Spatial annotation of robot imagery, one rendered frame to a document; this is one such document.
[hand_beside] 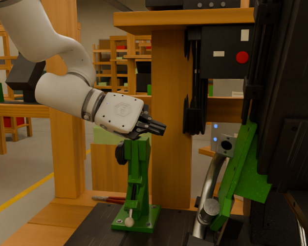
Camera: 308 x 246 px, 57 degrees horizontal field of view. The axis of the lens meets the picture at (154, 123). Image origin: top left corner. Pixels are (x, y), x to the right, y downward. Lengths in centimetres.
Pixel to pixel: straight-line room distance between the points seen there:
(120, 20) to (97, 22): 1078
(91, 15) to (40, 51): 1115
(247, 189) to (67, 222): 62
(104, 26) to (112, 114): 1087
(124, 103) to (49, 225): 52
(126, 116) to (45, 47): 24
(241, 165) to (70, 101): 42
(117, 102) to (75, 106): 10
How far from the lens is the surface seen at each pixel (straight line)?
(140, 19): 87
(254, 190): 65
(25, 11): 63
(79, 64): 78
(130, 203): 87
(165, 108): 97
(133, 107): 71
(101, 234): 91
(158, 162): 102
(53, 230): 100
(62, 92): 73
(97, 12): 1171
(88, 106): 70
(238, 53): 85
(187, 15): 85
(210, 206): 65
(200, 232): 74
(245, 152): 61
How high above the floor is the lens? 138
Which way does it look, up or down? 11 degrees down
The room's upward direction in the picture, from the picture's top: straight up
